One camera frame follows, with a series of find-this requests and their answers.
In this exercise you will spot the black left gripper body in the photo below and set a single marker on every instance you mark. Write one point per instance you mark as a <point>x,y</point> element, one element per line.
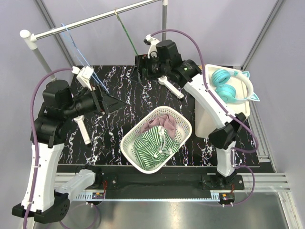
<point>98,102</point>

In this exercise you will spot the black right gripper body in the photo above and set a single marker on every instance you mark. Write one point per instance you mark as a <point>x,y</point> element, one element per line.
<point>143,62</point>

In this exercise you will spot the pink tank top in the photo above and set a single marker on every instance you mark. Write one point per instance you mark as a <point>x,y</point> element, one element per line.
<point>167,121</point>

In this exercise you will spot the green striped tank top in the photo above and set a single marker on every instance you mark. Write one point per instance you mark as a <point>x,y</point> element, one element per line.
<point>153,147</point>

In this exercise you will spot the green plastic hanger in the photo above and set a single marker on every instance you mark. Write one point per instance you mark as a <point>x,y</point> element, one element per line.
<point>126,32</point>

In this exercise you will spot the light blue wire hanger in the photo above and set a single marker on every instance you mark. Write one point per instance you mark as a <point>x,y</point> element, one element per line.
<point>83,60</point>

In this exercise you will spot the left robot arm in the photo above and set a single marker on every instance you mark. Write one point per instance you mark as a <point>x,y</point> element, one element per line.
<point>60,108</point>

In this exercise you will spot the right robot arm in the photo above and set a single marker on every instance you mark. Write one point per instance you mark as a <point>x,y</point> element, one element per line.
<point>163,63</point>

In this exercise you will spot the black marble pattern mat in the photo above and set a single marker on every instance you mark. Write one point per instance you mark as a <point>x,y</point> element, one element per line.
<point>107,131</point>

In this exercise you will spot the white storage bin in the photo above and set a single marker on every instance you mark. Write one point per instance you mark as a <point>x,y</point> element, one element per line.
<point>208,114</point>

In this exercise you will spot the teal cat ear headphones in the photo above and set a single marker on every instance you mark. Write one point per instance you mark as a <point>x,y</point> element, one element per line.
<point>227,92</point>

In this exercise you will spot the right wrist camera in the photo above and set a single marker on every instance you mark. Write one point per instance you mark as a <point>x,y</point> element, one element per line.
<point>152,42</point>

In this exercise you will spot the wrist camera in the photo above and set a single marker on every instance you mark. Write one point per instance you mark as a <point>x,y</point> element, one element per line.
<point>152,42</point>
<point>83,76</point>

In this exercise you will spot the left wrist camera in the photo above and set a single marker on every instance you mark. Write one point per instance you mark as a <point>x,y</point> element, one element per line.
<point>83,76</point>

